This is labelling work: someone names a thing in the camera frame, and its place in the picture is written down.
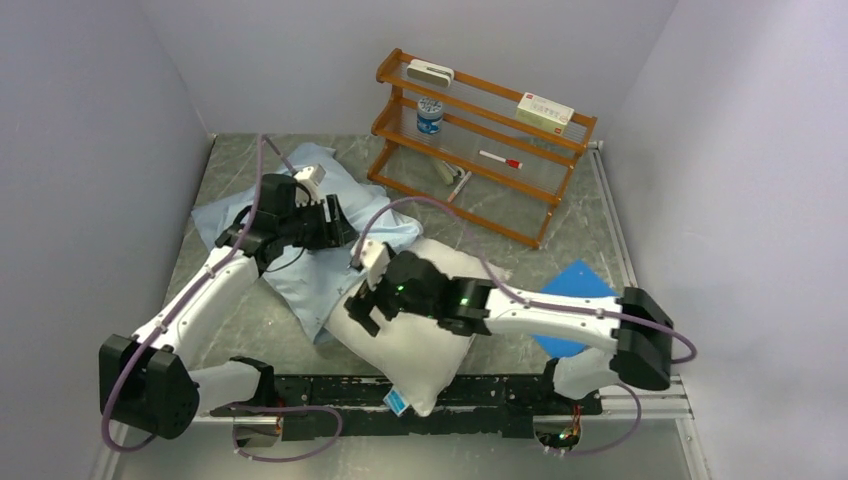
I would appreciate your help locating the blue foam pad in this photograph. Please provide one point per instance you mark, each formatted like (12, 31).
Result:
(577, 280)

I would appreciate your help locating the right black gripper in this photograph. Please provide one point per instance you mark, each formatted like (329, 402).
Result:
(361, 305)

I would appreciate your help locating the pink white marker pen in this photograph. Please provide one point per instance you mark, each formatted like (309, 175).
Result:
(462, 182)

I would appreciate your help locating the beige stapler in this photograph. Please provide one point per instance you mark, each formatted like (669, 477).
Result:
(448, 172)

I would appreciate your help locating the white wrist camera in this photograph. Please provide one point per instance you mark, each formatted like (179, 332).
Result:
(308, 181)
(372, 257)

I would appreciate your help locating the white pillow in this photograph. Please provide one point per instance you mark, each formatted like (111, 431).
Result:
(419, 358)

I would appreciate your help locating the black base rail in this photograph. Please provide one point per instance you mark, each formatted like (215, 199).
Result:
(506, 404)

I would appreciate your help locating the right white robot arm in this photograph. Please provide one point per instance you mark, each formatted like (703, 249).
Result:
(627, 339)

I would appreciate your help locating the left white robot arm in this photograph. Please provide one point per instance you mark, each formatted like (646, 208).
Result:
(143, 380)

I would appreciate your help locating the red white marker pen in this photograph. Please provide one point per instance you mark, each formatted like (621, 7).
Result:
(512, 163)

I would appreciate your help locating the white red carton box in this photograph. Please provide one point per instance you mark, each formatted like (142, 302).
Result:
(543, 114)

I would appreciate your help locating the blue white round jar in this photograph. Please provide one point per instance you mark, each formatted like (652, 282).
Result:
(429, 115)

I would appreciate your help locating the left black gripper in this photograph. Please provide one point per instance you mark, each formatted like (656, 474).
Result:
(335, 233)

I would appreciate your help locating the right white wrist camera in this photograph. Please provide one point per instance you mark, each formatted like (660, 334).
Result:
(372, 257)

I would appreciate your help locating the blue white pillow label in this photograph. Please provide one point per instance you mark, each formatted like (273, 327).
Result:
(396, 402)

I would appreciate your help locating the light blue pillowcase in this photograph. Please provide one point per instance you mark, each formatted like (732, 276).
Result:
(313, 283)

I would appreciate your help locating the white eraser box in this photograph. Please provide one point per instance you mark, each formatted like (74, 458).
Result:
(430, 73)

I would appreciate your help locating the orange wooden shelf rack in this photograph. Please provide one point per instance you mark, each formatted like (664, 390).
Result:
(478, 115)

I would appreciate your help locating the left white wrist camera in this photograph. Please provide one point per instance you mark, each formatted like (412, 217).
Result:
(308, 181)

